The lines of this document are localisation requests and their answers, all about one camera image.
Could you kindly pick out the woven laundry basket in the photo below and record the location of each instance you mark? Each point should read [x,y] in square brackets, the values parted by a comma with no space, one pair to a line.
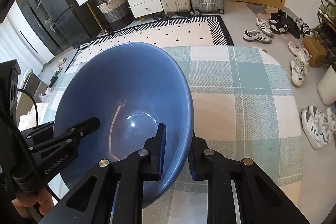
[115,14]

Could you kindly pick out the person's left hand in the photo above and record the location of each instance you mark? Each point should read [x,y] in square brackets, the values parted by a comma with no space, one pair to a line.
[36,200]

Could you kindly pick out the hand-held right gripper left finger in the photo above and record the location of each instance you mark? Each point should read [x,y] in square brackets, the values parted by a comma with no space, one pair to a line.
[162,153]

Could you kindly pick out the beige slipper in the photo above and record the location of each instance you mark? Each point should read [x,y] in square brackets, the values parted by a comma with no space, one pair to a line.
[59,69]
[62,61]

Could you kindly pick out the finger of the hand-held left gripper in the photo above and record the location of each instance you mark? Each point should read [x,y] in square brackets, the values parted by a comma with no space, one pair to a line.
[39,130]
[84,127]

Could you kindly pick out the white wardrobe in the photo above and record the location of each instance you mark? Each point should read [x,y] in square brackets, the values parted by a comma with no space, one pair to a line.
[21,40]

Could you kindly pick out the grey doormat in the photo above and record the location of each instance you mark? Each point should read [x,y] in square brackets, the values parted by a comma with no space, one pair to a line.
[257,8]

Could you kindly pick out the metal shoe rack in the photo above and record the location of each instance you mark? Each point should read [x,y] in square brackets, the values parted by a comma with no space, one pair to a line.
[328,16]

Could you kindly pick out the teal checked tablecloth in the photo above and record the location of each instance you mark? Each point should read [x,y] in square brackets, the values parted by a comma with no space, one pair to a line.
[236,113]

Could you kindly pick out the black and white rug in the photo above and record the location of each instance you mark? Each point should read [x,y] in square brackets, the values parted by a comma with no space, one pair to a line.
[183,32]

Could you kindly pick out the rows of shelved shoes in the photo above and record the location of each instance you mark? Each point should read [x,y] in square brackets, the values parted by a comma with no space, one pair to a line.
[328,32]

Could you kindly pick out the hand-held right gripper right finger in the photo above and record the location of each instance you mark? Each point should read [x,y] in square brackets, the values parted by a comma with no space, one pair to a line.
[192,166]

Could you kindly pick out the glass door cabinet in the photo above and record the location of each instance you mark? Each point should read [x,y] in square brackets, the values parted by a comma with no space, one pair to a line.
[39,22]

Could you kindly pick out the white bin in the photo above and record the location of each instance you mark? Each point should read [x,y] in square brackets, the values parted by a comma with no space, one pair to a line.
[328,87]

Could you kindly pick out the brown cardboard box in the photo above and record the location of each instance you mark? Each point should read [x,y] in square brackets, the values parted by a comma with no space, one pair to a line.
[315,50]

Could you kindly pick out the scattered sneakers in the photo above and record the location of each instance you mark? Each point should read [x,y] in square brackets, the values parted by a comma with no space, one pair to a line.
[298,71]

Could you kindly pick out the blue bowl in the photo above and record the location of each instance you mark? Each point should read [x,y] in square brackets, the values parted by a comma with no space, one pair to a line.
[118,87]

